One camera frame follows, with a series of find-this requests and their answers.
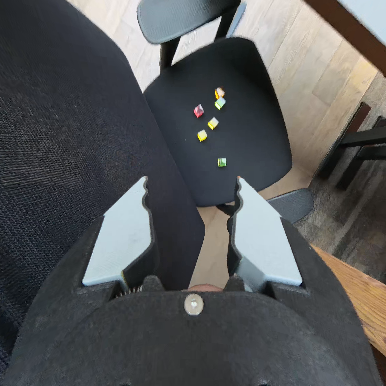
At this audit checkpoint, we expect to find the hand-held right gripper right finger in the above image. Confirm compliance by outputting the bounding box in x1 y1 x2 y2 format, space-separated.
227 176 303 294

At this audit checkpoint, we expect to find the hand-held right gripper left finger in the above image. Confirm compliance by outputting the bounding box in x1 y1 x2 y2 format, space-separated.
82 176 160 291

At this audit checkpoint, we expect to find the brown wooden table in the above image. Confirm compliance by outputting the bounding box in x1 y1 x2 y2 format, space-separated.
311 244 386 358

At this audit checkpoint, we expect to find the grey patterned rug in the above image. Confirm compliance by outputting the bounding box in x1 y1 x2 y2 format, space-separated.
294 72 386 284

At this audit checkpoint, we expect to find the black post with grey foot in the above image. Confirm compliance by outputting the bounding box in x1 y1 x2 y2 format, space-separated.
216 0 248 40

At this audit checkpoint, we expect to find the blue-grey desk with wooden edge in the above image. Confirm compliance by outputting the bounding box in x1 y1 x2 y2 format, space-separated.
303 0 386 77

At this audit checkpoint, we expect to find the black metal table frame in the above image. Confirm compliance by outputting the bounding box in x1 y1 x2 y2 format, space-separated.
314 102 386 191

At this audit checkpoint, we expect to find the black office chair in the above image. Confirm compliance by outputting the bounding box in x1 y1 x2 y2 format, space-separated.
0 0 315 374

